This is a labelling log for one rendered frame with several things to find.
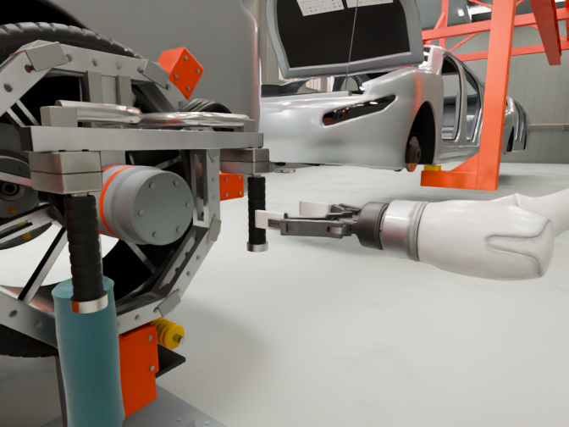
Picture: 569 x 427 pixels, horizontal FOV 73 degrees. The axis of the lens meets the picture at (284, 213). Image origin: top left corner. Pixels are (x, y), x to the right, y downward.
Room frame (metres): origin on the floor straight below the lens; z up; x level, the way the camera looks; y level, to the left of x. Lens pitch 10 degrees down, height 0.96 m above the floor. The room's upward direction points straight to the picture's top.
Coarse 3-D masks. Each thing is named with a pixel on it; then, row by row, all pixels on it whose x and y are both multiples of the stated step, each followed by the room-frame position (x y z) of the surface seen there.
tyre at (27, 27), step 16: (0, 32) 0.68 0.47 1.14; (16, 32) 0.70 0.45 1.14; (32, 32) 0.72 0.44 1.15; (48, 32) 0.74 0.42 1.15; (64, 32) 0.76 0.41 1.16; (80, 32) 0.79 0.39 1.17; (0, 48) 0.67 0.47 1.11; (16, 48) 0.69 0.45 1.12; (96, 48) 0.81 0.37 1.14; (112, 48) 0.83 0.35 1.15; (128, 48) 0.87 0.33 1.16; (192, 224) 0.98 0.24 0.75; (0, 336) 0.63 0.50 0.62; (16, 336) 0.65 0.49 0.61; (0, 352) 0.63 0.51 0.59; (16, 352) 0.65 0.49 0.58; (32, 352) 0.67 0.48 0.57; (48, 352) 0.69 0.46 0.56
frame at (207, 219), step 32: (0, 64) 0.65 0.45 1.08; (32, 64) 0.63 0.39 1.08; (64, 64) 0.67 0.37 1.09; (96, 64) 0.73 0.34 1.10; (128, 64) 0.77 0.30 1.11; (160, 64) 0.83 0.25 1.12; (0, 96) 0.60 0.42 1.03; (160, 96) 0.84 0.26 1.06; (192, 128) 0.89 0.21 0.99; (192, 160) 0.95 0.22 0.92; (192, 192) 0.95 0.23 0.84; (192, 256) 0.88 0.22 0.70; (160, 288) 0.85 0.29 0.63; (0, 320) 0.56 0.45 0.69; (32, 320) 0.60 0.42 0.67; (128, 320) 0.74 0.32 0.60
